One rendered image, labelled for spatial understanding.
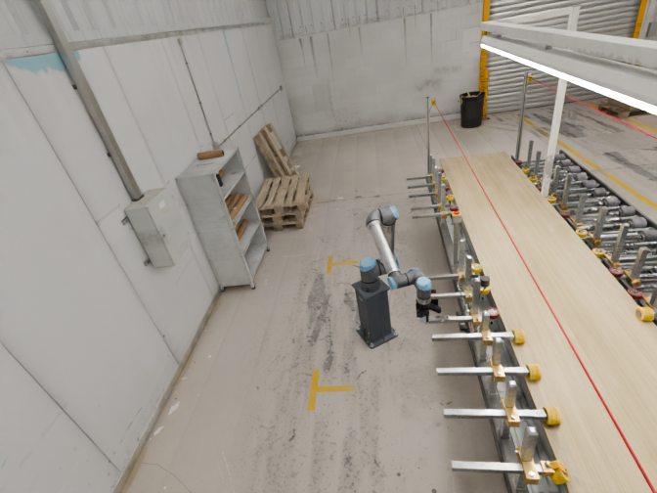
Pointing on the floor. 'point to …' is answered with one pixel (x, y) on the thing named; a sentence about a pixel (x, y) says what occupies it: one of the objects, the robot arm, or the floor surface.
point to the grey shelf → (248, 260)
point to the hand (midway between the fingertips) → (427, 322)
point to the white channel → (628, 50)
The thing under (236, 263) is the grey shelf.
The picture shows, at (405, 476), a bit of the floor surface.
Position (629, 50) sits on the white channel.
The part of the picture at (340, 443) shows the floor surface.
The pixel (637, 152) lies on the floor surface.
